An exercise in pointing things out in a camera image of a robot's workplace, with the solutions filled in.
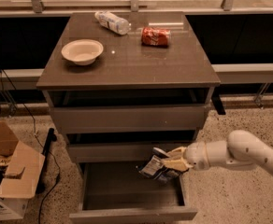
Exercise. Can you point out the grey top drawer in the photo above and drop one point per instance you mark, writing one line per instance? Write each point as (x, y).
(69, 120)

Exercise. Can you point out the clear plastic water bottle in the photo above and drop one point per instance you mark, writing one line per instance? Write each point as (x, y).
(113, 22)

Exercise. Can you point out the grey drawer cabinet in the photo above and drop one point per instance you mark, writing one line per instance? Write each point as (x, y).
(130, 73)

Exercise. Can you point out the grey middle drawer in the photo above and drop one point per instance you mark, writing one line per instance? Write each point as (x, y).
(133, 151)

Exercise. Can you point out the black bar on floor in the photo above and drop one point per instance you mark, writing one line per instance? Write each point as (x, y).
(51, 137)

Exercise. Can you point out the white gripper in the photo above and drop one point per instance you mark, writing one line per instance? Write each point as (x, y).
(195, 155)

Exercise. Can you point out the red soda can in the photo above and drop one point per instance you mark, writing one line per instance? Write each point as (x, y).
(155, 36)

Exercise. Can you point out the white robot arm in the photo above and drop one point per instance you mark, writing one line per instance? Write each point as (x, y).
(240, 151)

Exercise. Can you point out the open cardboard box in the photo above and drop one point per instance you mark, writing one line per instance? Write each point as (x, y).
(20, 169)

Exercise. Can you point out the grey drawer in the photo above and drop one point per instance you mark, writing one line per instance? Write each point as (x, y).
(116, 193)
(69, 120)
(133, 151)

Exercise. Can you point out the blue chip bag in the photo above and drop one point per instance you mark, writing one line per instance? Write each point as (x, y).
(155, 169)

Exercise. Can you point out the white paper bowl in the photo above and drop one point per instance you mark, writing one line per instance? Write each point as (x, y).
(82, 52)

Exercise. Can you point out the grey bottom drawer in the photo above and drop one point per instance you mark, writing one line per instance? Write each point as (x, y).
(116, 193)

